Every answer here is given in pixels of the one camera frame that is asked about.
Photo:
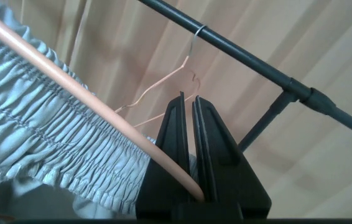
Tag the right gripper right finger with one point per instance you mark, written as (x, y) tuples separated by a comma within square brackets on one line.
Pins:
[(235, 193)]

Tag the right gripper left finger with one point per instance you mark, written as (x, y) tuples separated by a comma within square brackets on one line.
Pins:
[(160, 199)]

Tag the pink clothes hanger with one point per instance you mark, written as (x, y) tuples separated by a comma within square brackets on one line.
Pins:
[(163, 79), (79, 91)]

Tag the pale grey shorts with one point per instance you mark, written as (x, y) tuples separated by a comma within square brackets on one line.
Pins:
[(39, 130)]

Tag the black clothes rack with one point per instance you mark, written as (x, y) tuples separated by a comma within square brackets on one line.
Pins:
[(241, 53)]

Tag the beige curtain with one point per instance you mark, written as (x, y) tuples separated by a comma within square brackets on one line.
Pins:
[(319, 174)]

